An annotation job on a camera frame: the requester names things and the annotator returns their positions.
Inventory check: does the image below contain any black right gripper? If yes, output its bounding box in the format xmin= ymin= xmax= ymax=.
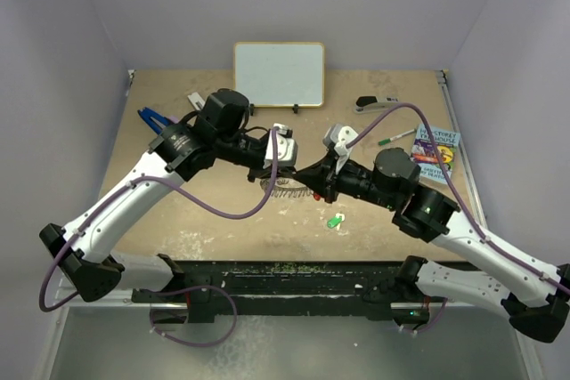
xmin=294 ymin=149 xmax=399 ymax=210

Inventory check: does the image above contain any large metal key ring disc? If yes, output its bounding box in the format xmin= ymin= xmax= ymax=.
xmin=271 ymin=178 xmax=313 ymax=198

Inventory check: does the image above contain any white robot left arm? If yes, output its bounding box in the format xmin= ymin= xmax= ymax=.
xmin=39 ymin=89 xmax=297 ymax=302

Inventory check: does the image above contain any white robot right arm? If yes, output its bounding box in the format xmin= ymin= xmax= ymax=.
xmin=294 ymin=148 xmax=569 ymax=344

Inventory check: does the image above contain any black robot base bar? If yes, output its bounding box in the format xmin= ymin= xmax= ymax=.
xmin=132 ymin=261 xmax=442 ymax=324

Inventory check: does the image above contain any green capped marker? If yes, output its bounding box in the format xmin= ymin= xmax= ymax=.
xmin=378 ymin=128 xmax=416 ymax=146

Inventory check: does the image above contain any black grey stapler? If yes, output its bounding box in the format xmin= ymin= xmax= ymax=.
xmin=354 ymin=95 xmax=400 ymax=114

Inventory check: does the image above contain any white staple remover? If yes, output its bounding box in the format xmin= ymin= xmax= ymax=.
xmin=187 ymin=92 xmax=205 ymax=111

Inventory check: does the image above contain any small whiteboard on stand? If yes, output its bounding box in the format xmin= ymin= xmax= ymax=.
xmin=233 ymin=42 xmax=325 ymax=109

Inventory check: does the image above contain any blue stapler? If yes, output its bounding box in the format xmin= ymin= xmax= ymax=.
xmin=137 ymin=107 xmax=173 ymax=134

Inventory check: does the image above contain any blue treehouse book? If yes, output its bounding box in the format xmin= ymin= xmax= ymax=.
xmin=411 ymin=124 xmax=460 ymax=184

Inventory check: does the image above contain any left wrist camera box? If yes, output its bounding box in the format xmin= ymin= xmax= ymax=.
xmin=264 ymin=123 xmax=298 ymax=168

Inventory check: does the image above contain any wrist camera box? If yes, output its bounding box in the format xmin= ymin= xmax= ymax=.
xmin=264 ymin=123 xmax=298 ymax=168
xmin=322 ymin=124 xmax=358 ymax=174

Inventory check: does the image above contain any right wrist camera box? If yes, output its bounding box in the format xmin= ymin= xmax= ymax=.
xmin=322 ymin=124 xmax=358 ymax=174

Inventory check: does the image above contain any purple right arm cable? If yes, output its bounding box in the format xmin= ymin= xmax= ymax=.
xmin=347 ymin=101 xmax=570 ymax=336

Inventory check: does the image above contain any aluminium frame rail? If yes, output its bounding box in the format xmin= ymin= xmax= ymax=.
xmin=53 ymin=273 xmax=134 ymax=309

